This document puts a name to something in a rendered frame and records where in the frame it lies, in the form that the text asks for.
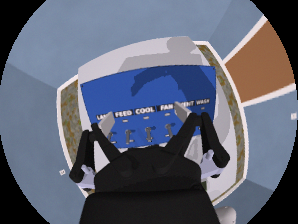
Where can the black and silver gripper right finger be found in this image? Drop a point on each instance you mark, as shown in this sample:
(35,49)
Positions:
(215,157)

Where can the blue switch console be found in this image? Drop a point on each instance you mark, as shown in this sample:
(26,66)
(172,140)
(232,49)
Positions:
(142,101)

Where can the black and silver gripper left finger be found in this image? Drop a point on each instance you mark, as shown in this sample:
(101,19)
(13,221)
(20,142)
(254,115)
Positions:
(82,172)

